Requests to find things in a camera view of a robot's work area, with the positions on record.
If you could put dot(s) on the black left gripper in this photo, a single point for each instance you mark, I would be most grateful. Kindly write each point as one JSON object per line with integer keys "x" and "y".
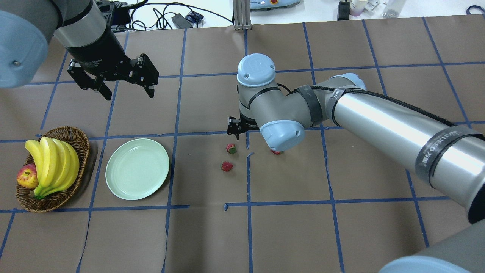
{"x": 97, "y": 52}

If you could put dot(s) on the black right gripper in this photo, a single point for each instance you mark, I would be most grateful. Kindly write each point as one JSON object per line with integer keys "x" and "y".
{"x": 235, "y": 126}

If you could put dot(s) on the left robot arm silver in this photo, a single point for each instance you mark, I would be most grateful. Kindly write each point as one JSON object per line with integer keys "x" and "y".
{"x": 28, "y": 26}

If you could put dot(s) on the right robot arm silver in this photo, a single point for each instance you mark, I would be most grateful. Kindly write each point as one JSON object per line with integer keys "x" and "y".
{"x": 450, "y": 158}

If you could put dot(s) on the light green plate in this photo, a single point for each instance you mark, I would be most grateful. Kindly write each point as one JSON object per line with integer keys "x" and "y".
{"x": 137, "y": 169}

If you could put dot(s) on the yellow banana bunch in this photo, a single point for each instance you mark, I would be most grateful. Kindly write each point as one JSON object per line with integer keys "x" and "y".
{"x": 57, "y": 165}

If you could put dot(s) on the red apple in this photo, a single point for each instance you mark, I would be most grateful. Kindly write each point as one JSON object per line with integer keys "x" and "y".
{"x": 27, "y": 176}

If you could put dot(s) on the brown wicker basket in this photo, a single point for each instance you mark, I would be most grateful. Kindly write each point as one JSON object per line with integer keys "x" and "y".
{"x": 79, "y": 141}

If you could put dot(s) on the aluminium frame post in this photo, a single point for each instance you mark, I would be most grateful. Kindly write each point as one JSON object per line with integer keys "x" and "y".
{"x": 241, "y": 14}

